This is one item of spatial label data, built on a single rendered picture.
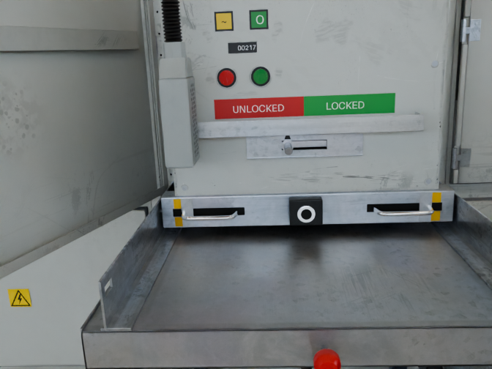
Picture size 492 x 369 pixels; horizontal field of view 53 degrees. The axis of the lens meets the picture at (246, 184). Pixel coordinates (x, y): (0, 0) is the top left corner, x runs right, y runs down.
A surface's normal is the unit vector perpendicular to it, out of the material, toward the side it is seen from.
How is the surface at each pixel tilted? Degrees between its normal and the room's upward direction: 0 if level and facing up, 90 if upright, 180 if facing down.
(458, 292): 0
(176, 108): 90
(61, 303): 90
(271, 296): 0
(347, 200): 90
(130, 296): 0
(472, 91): 90
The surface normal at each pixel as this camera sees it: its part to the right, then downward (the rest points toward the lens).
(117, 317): -0.04, -0.97
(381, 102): -0.05, 0.26
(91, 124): 0.93, 0.06
